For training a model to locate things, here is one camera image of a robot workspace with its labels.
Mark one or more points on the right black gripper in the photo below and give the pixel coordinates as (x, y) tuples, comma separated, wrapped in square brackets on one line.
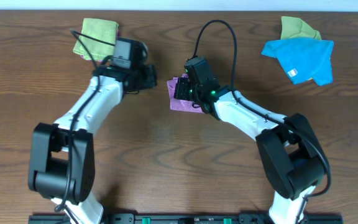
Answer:
[(179, 93)]

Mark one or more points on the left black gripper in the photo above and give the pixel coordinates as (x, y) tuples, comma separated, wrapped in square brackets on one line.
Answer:
[(150, 77)]

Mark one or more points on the purple microfibre cloth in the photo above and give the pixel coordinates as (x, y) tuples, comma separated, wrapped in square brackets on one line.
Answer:
[(180, 105)]

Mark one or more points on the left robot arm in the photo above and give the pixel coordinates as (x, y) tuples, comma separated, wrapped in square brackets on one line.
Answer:
[(62, 164)]

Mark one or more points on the blue cloth with label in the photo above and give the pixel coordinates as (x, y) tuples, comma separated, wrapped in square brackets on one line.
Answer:
[(303, 59)]

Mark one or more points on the crumpled olive green cloth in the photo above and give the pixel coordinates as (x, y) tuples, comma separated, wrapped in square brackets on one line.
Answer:
[(293, 27)]

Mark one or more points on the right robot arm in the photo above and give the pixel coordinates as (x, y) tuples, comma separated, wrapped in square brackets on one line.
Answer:
[(292, 157)]

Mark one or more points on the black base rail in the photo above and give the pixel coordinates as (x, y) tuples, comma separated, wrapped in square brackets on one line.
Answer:
[(242, 218)]

